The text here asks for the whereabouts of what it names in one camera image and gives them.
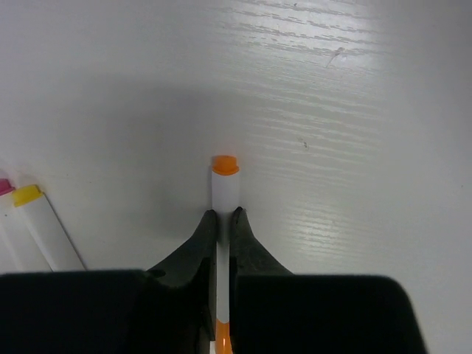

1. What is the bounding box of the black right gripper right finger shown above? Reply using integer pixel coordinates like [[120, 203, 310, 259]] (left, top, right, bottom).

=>
[[229, 207, 293, 336]]

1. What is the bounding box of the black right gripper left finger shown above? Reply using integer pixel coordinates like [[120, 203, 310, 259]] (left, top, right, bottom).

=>
[[148, 210, 218, 341]]

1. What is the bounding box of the orange capped white marker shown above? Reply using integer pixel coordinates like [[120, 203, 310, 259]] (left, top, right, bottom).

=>
[[211, 156, 240, 353]]

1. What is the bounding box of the yellow capped white marker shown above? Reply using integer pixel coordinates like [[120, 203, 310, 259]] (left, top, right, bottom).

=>
[[12, 184, 86, 271]]

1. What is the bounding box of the pink capped white marker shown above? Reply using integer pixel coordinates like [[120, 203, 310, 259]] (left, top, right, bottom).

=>
[[1, 176, 27, 273]]

